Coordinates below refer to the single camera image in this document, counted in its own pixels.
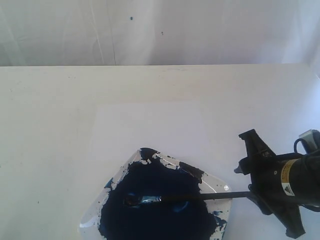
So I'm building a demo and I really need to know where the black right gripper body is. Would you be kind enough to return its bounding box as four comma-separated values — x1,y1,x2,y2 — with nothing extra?
234,152,303,215

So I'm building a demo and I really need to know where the black paintbrush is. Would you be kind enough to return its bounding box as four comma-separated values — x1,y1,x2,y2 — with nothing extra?
123,191,253,207

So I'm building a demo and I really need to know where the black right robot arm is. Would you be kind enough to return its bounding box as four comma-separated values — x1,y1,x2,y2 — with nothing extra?
234,129,320,239

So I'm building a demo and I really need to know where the white paper sheet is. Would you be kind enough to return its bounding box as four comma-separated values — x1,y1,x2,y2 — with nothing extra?
90,101,211,173

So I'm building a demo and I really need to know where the white square paint dish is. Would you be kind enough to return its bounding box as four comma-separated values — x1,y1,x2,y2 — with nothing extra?
78,147,232,240

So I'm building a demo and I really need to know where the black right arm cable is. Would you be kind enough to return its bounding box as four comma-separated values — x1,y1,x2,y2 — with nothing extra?
292,137,320,161

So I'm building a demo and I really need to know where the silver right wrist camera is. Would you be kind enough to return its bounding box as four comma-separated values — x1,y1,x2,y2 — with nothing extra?
299,129,320,154

